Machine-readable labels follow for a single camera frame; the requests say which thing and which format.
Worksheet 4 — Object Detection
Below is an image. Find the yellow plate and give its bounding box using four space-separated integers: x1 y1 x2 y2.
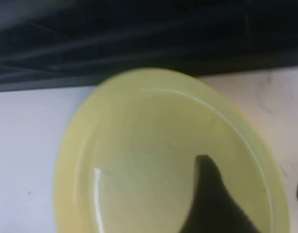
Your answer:
53 67 295 233

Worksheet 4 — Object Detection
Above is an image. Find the black wire dish rack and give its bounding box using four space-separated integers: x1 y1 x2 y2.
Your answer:
0 0 298 73

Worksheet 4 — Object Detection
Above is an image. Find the black plastic drip tray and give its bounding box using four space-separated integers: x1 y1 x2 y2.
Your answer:
0 36 298 93

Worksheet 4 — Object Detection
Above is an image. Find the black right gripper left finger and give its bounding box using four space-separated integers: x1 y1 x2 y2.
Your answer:
179 154 261 233

